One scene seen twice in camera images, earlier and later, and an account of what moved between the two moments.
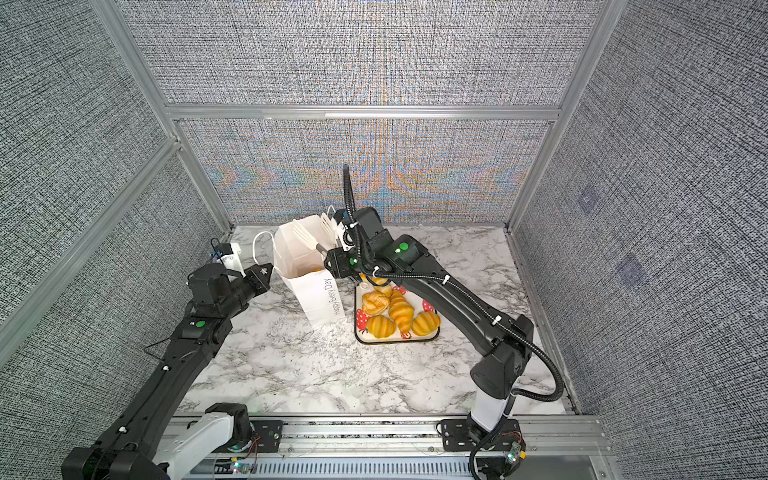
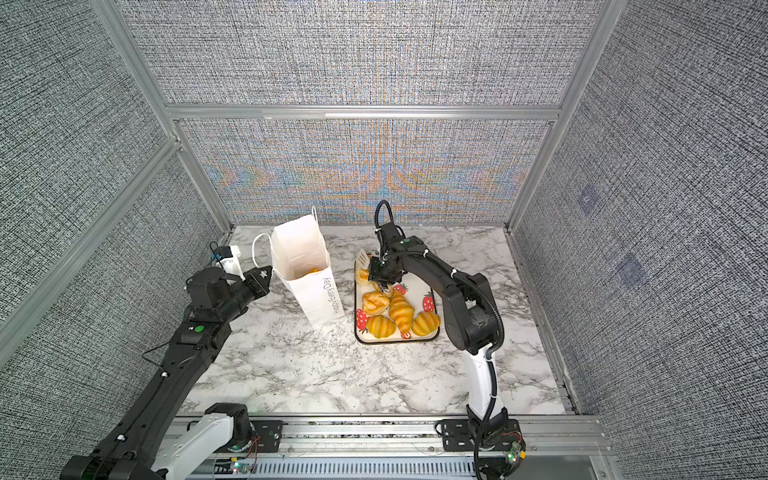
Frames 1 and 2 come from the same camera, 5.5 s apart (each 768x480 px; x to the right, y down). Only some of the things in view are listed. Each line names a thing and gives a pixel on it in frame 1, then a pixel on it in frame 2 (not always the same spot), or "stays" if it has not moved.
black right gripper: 338,265 -> 375,276
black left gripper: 253,275 stays
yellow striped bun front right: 425,323 stays
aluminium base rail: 333,447 stays
